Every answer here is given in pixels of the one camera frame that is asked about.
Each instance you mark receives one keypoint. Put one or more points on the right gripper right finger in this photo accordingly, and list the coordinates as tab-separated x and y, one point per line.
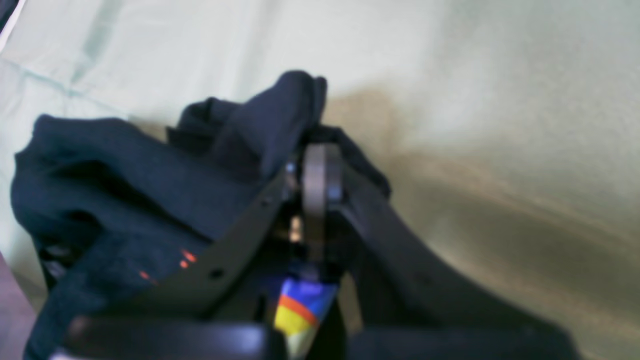
415	307

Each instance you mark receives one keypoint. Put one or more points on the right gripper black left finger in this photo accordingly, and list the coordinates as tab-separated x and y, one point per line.
222	307

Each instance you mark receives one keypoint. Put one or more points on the black T-shirt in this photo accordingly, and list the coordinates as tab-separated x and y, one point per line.
112	210

